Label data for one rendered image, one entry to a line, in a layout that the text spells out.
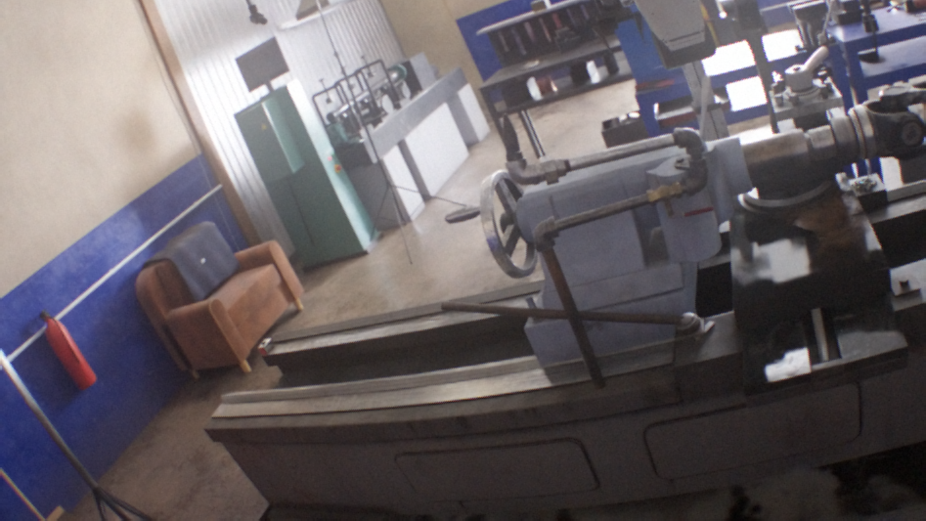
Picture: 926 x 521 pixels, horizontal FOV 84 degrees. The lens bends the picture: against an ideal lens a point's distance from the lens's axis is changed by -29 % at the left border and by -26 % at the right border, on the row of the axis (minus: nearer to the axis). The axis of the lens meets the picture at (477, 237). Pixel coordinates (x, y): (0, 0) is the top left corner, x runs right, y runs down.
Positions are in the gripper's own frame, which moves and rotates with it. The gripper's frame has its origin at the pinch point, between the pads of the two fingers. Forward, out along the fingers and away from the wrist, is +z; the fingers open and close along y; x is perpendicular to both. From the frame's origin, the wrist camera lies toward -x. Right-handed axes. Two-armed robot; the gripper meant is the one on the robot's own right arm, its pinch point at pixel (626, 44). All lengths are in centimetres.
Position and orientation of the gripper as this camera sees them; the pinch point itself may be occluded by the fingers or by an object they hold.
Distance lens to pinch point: 177.5
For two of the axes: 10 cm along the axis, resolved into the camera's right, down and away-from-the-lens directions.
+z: 2.7, 9.5, -1.6
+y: 9.1, -3.1, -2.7
